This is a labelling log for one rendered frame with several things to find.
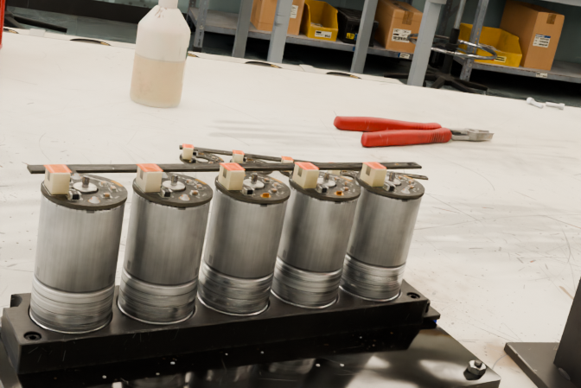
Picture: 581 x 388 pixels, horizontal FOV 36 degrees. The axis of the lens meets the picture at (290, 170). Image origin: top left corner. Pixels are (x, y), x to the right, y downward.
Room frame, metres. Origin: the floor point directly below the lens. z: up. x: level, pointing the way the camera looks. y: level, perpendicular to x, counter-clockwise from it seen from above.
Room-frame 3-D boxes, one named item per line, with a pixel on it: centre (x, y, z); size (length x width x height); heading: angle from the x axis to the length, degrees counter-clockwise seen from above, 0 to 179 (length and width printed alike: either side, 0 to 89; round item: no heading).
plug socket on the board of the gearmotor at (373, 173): (0.30, -0.03, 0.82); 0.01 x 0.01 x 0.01; 33
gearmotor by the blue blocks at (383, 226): (0.30, -0.04, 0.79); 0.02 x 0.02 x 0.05
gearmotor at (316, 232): (0.29, -0.01, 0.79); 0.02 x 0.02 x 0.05
